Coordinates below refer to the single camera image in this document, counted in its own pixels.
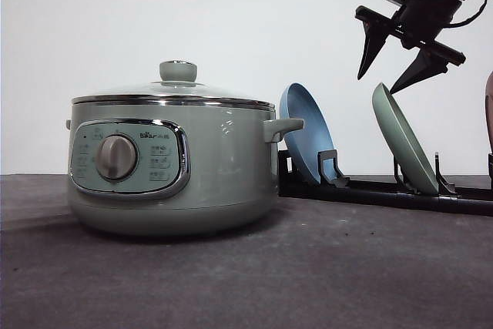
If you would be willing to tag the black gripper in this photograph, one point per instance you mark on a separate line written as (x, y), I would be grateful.
(419, 24)

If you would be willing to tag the blue plate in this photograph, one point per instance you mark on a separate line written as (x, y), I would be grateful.
(306, 143)

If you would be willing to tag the green plate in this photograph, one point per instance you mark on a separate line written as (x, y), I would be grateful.
(406, 147)

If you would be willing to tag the grey table mat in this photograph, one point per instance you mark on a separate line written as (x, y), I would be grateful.
(318, 263)

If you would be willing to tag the black plate rack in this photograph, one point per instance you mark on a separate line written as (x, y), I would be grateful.
(331, 184)

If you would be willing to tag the pink plate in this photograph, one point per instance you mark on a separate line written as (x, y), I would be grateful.
(489, 108)

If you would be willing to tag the glass steamer lid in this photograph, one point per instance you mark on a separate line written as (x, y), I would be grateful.
(178, 86)

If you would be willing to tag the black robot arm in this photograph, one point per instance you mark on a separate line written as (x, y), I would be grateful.
(417, 24)

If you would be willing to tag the green electric steamer pot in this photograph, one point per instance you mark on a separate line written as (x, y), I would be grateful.
(173, 164)

